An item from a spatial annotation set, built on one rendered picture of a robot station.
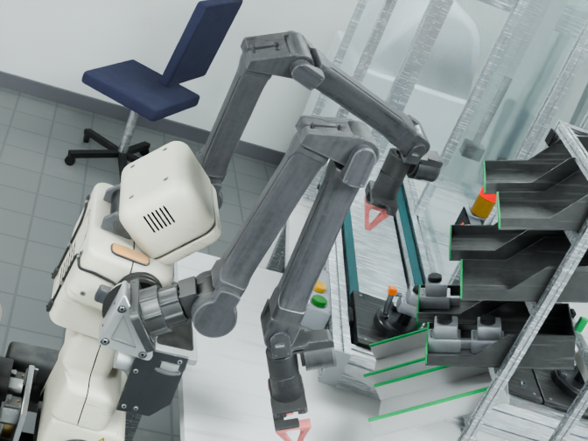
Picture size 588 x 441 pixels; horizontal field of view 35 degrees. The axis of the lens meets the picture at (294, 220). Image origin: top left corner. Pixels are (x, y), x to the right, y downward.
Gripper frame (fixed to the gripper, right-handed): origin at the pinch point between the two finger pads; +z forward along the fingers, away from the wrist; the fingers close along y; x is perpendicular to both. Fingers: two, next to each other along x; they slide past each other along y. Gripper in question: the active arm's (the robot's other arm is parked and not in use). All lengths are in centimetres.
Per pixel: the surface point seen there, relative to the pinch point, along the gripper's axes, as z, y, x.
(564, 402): 27, -4, -64
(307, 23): 43, 308, 0
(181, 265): 37, 19, 37
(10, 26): 91, 285, 147
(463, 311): 0.2, -24.6, -20.3
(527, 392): 27, -6, -53
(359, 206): 33, 81, -15
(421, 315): 2.2, -28.2, -11.1
